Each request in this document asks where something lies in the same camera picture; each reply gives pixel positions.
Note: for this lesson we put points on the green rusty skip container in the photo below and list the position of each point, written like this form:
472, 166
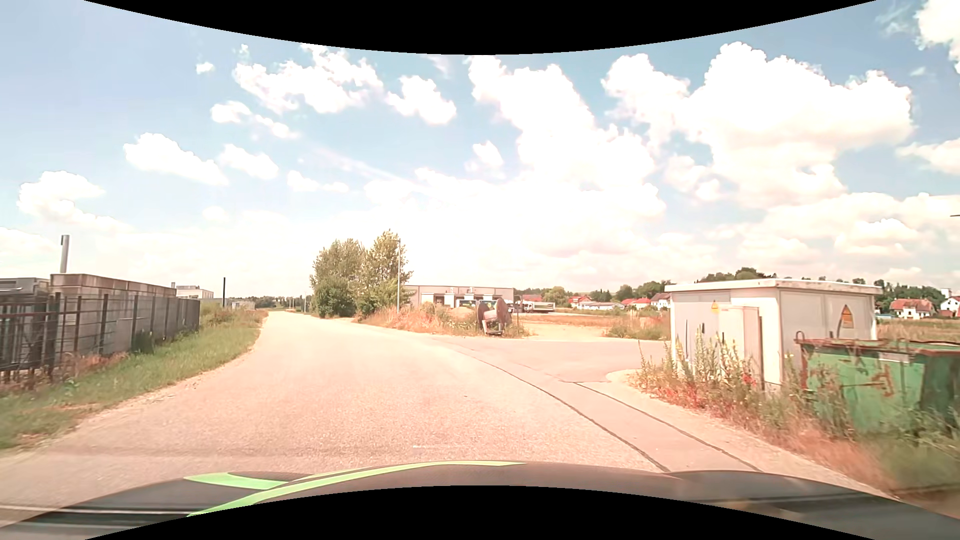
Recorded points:
870, 379

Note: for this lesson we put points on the metal chimney pipe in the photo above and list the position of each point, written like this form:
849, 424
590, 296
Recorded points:
64, 253

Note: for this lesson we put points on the dark metal fence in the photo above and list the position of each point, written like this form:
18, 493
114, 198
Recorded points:
82, 326

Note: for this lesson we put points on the group of green trees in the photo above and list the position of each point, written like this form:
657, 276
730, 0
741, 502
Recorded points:
356, 274

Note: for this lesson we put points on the distant line of trees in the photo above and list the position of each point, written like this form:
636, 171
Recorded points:
787, 285

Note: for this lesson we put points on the white house with red roof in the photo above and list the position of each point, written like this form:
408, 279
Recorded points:
912, 307

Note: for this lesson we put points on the white utility cabin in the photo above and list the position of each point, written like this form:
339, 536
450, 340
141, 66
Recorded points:
772, 322

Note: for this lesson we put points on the weedy dry grass verge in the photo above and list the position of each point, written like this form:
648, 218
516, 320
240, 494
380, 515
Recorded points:
757, 409

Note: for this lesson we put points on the row of red-roofed houses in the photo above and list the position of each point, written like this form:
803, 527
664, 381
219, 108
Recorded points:
615, 301

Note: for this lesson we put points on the grey industrial building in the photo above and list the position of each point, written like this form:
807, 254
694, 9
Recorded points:
112, 300

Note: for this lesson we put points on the grey asphalt road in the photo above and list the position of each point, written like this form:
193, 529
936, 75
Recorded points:
337, 390

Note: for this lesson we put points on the dry grass patch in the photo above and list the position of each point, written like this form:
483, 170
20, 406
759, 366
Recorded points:
435, 321

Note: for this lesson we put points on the low grey warehouse building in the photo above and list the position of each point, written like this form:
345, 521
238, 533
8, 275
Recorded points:
457, 294

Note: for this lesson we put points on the car's own bonnet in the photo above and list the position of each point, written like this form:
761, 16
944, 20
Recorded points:
465, 474

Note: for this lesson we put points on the distant white building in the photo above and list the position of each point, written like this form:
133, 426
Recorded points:
193, 292

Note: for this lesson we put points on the lamp post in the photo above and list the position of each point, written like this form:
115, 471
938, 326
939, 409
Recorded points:
398, 274

